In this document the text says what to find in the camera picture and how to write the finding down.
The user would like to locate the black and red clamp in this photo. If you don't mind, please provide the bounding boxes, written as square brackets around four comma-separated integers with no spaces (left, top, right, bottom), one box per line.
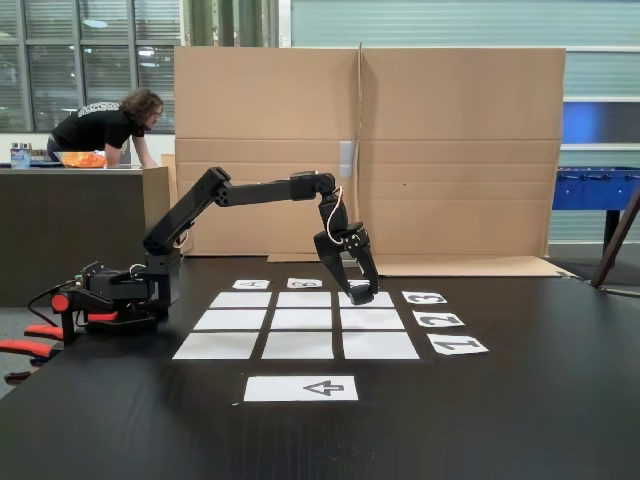
[49,289,121,346]

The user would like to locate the small brown cardboard sheet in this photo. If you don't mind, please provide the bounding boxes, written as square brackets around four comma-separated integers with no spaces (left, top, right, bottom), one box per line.
[142,153,180,259]

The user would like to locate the dark brown counter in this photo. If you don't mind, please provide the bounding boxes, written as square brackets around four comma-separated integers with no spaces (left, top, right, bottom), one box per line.
[0,167,171,309]

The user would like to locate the blue foosball table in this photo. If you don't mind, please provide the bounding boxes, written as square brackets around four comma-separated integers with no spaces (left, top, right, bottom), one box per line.
[551,166,640,257]

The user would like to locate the blue and white carton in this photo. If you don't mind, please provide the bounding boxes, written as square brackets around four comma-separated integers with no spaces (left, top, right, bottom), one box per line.
[9,141,32,169]

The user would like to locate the black power cable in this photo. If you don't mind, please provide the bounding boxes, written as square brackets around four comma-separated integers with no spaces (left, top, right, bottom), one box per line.
[27,280,76,326]

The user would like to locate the person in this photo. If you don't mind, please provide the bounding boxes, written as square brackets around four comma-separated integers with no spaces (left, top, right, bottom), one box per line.
[46,88,165,170]

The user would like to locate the paper sheet number 1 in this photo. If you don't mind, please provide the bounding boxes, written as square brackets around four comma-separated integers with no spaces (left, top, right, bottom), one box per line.
[426,334,490,357]

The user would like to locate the orange snack bag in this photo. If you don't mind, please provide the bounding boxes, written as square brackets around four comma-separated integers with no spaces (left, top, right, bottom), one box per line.
[52,150,109,170]

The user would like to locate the white arrow paper sheet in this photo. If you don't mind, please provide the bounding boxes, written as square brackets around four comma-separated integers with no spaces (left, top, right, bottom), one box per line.
[243,375,360,403]

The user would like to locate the paper sheet number 2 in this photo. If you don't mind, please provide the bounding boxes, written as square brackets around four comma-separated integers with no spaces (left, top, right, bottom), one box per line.
[412,311,466,329]

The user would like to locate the paper sheet number 3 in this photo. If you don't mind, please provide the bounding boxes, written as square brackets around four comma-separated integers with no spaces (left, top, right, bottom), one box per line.
[401,290,449,305]

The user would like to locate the wooden easel leg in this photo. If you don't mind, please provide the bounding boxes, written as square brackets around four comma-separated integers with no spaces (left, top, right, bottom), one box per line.
[589,185,640,290]

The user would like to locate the brown cardboard box panel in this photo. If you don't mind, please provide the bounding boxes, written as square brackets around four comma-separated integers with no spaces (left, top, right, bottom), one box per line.
[355,42,575,279]
[172,45,362,264]

